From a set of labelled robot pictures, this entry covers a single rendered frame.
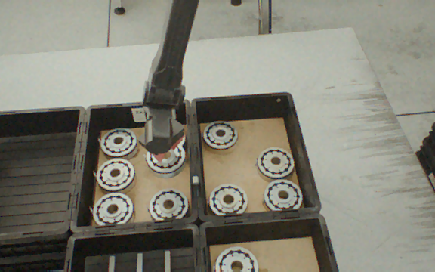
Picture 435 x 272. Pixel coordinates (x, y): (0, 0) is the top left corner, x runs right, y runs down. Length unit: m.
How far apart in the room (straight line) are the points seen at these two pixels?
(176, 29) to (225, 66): 0.90
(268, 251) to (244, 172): 0.24
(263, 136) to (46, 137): 0.65
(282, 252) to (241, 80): 0.75
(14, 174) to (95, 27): 1.92
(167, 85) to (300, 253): 0.54
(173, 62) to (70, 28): 2.35
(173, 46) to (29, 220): 0.65
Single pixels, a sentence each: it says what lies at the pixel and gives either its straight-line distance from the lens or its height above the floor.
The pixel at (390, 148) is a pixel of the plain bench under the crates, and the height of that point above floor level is 0.70.
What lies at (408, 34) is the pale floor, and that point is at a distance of 3.19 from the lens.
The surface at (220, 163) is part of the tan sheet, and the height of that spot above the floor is 0.83.
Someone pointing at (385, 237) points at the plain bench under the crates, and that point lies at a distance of 1.34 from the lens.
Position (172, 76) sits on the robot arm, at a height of 1.25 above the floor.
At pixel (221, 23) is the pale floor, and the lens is 3.04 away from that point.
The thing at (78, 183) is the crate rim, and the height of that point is 0.93.
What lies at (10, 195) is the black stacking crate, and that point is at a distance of 1.31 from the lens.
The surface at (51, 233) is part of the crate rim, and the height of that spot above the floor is 0.93.
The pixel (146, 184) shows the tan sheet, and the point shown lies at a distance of 1.21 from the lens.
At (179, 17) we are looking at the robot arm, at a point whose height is 1.38.
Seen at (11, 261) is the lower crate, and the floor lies 0.80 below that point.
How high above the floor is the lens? 1.85
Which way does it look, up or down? 53 degrees down
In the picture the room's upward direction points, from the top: straight up
